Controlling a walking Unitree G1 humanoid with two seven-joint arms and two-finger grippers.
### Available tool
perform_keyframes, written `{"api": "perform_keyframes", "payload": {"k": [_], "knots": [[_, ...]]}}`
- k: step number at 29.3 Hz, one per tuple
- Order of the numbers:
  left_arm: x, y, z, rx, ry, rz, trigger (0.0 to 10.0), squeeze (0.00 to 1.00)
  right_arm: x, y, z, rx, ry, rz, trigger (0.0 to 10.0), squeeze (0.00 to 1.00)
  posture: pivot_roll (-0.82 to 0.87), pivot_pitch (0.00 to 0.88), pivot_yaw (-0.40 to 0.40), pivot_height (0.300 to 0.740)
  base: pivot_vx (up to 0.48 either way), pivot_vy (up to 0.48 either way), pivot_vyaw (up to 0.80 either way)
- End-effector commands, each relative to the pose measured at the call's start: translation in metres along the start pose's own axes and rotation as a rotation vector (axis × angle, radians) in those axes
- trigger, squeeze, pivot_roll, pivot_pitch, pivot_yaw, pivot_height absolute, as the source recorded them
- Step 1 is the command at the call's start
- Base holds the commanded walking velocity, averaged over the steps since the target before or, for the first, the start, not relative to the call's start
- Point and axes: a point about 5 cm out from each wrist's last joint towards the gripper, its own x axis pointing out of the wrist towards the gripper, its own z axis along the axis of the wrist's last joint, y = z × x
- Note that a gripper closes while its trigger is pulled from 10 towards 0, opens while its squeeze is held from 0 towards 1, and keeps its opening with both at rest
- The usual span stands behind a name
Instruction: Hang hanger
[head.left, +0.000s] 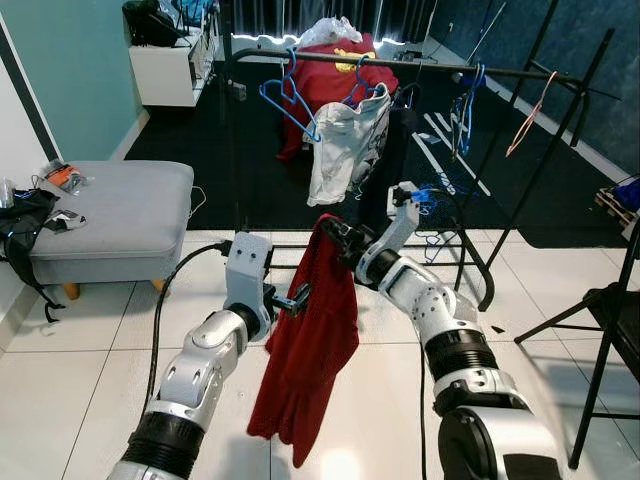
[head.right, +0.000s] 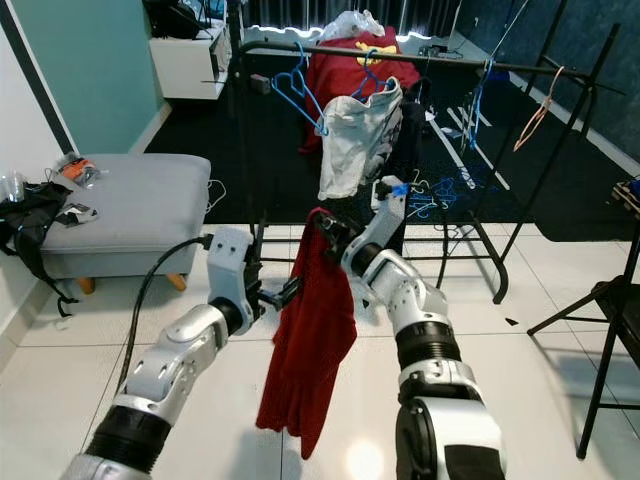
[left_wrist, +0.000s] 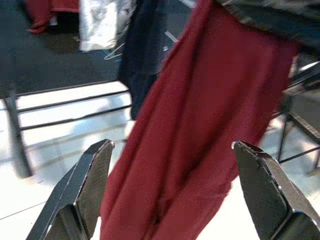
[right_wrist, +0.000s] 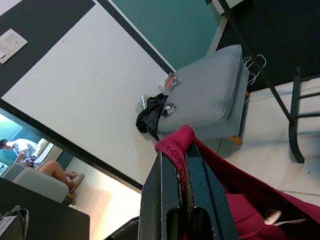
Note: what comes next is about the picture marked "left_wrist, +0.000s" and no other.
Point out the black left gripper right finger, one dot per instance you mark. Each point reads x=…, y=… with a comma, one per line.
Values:
x=270, y=200

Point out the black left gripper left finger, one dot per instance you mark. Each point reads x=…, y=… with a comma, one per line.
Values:
x=80, y=200

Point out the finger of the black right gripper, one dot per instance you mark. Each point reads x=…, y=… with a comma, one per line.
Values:
x=275, y=17

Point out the dark red T-shirt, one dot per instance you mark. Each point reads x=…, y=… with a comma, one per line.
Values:
x=200, y=112

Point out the black metal clothes rack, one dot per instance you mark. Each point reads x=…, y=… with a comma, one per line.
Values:
x=15, y=125

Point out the dark navy garment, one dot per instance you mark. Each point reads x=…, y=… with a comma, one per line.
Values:
x=145, y=50

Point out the black floor rug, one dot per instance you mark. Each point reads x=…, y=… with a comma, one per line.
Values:
x=37, y=62

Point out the white grey shirt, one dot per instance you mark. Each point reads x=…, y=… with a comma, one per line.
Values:
x=100, y=25

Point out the red cloth covered table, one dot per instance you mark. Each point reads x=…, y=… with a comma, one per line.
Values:
x=45, y=12

